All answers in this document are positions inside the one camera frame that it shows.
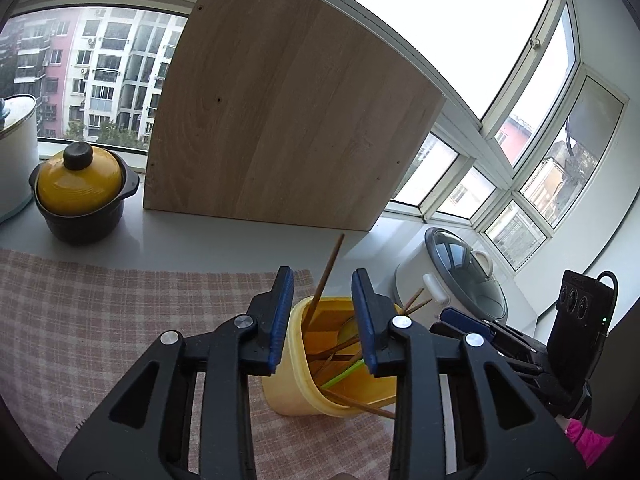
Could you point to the pink plaid tablecloth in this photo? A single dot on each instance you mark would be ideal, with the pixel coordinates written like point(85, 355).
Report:
point(100, 320)

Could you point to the white floral rice cooker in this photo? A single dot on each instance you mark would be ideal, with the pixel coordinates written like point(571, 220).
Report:
point(465, 270)

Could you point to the yellow pot lid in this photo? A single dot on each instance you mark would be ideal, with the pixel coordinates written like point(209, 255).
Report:
point(85, 190)

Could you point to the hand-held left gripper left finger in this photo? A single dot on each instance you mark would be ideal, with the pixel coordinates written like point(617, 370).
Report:
point(280, 320)

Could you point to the pink clothing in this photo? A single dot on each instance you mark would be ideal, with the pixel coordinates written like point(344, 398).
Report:
point(590, 445)

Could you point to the yellow plastic utensil container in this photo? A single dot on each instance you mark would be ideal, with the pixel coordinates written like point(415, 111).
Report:
point(287, 360)

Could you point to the wooden board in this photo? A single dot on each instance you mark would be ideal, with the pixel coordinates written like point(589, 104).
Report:
point(280, 110)

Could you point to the black clay pot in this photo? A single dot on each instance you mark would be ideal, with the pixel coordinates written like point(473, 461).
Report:
point(80, 230)

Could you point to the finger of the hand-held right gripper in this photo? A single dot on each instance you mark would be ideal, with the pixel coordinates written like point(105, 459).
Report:
point(530, 375)
point(465, 322)

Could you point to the white and teal cooker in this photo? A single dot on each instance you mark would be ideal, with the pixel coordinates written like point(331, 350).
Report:
point(17, 160)

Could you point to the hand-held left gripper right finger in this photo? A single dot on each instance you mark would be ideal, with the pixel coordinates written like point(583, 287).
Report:
point(362, 320)

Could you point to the white window frame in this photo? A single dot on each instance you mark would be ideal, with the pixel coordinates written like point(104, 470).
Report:
point(480, 150)

